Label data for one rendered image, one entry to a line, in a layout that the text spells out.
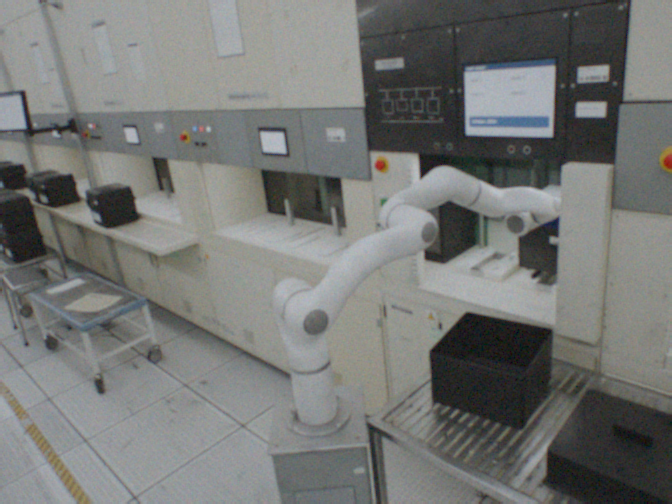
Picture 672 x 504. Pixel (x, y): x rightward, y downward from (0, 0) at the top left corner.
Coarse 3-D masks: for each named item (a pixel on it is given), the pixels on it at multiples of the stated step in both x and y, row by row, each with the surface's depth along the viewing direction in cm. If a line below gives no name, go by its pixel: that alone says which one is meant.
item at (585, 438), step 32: (576, 416) 128; (608, 416) 126; (640, 416) 125; (576, 448) 118; (608, 448) 117; (640, 448) 116; (544, 480) 122; (576, 480) 116; (608, 480) 110; (640, 480) 108
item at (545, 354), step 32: (480, 320) 166; (448, 352) 160; (480, 352) 171; (512, 352) 164; (544, 352) 146; (448, 384) 148; (480, 384) 142; (512, 384) 135; (544, 384) 152; (480, 416) 146; (512, 416) 139
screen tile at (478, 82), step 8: (472, 80) 159; (480, 80) 157; (488, 80) 155; (504, 80) 152; (472, 88) 160; (480, 88) 158; (488, 88) 156; (496, 88) 154; (504, 88) 152; (496, 96) 155; (504, 96) 153; (472, 104) 161; (480, 104) 159; (488, 104) 158; (496, 104) 156; (504, 104) 154
